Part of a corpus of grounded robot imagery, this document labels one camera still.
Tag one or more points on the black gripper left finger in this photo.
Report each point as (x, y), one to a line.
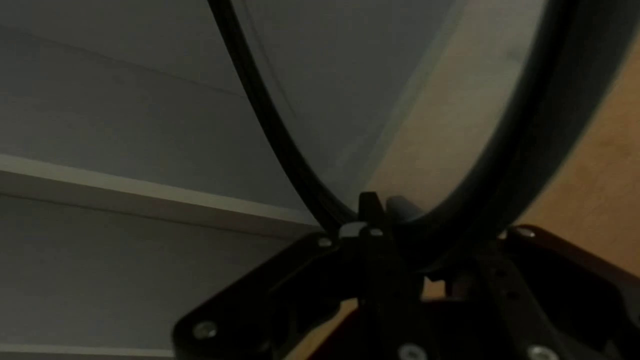
(272, 309)

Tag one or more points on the blue rimmed glass lid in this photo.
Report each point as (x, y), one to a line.
(452, 113)

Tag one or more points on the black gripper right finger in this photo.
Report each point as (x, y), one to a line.
(539, 297)

